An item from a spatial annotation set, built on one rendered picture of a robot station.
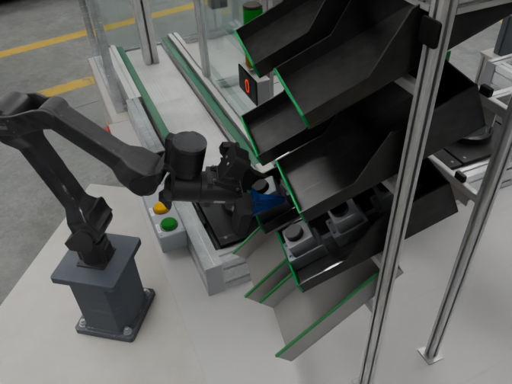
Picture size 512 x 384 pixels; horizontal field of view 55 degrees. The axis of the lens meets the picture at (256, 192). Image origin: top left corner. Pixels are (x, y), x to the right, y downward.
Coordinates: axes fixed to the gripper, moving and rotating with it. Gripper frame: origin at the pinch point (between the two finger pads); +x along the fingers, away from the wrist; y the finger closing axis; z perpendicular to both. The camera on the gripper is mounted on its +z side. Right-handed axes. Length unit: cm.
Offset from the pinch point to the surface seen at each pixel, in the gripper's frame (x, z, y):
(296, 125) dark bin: 2.8, 14.0, 1.2
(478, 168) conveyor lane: 73, -14, 32
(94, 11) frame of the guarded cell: -39, -14, 103
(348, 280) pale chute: 16.1, -9.5, -13.4
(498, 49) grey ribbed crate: 166, -27, 159
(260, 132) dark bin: -2.2, 10.0, 3.9
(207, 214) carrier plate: -4.1, -31.4, 25.4
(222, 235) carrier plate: -1.1, -30.3, 16.8
